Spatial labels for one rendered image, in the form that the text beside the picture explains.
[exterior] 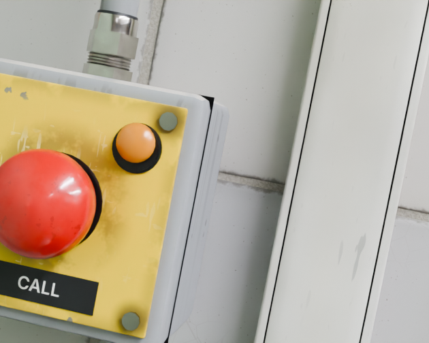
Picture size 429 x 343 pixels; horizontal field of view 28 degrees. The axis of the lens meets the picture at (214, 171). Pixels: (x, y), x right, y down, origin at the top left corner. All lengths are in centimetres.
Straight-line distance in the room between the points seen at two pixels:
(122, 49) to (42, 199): 8
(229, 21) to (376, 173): 10
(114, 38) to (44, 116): 5
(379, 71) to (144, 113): 11
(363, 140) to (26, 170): 14
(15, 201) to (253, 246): 13
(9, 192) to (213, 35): 13
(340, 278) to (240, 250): 5
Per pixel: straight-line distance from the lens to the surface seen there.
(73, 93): 33
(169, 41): 39
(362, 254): 37
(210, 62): 39
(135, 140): 31
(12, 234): 31
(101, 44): 36
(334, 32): 37
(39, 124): 33
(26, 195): 30
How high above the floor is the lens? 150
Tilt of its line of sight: 3 degrees down
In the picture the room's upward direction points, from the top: 11 degrees clockwise
